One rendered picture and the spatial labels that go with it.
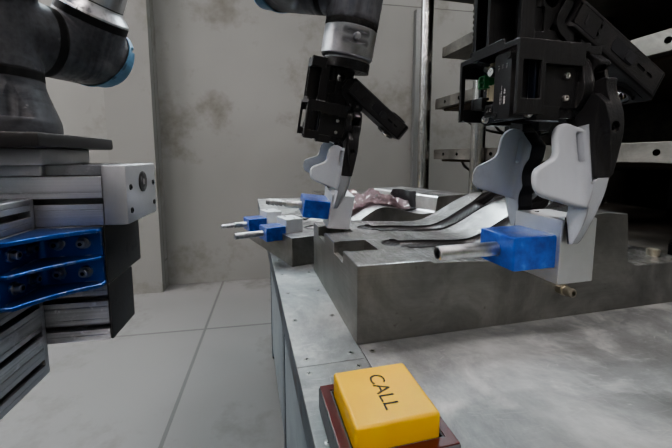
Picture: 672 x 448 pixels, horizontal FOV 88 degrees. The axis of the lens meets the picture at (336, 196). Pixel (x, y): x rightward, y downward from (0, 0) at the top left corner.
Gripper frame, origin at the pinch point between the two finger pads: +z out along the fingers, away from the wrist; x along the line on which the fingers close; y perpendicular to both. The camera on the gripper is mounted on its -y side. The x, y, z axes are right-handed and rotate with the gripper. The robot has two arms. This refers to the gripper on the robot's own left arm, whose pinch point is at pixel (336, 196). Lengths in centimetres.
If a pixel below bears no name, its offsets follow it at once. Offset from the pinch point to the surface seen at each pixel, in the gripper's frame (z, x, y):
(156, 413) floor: 112, -72, 36
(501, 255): -3.3, 29.4, -6.6
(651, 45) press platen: -41, -16, -73
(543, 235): -5.6, 30.3, -9.2
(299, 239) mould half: 11.2, -9.2, 2.9
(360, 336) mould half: 10.8, 20.5, 0.2
